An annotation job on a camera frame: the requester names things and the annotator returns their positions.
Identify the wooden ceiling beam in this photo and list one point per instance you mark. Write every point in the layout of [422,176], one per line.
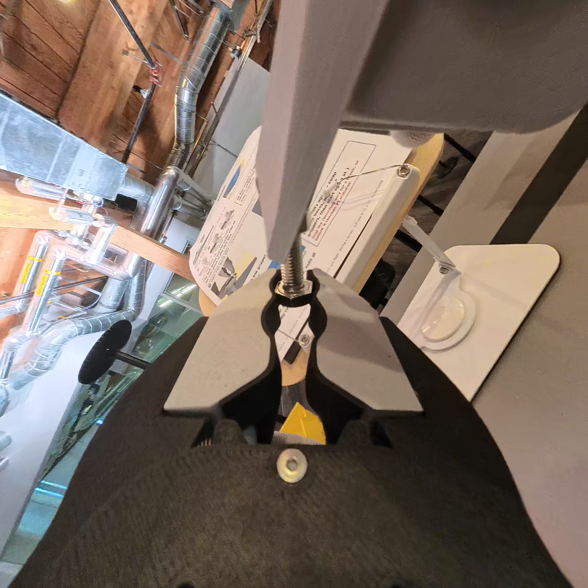
[147,252]

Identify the rectangular silver duct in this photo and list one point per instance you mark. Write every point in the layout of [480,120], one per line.
[46,151]

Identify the wooden document stand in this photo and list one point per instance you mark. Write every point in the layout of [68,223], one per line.
[434,154]

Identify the silver insulated pipes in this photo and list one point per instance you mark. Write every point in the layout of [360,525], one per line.
[156,202]

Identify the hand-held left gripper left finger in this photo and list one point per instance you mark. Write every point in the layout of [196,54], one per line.
[220,363]

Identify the person's right hand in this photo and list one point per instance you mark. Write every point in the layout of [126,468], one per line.
[412,138]

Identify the yellow plastic bin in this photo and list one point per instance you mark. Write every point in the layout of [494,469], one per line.
[301,425]

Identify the steel hex bolt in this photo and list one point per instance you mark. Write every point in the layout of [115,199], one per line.
[293,271]

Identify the steel hex nut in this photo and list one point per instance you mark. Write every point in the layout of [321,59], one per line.
[296,290]

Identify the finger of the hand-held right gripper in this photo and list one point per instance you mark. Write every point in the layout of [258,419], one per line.
[294,138]

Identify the spiral silver duct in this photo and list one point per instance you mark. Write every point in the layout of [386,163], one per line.
[193,92]

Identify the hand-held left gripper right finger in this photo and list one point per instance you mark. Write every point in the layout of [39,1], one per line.
[363,363]

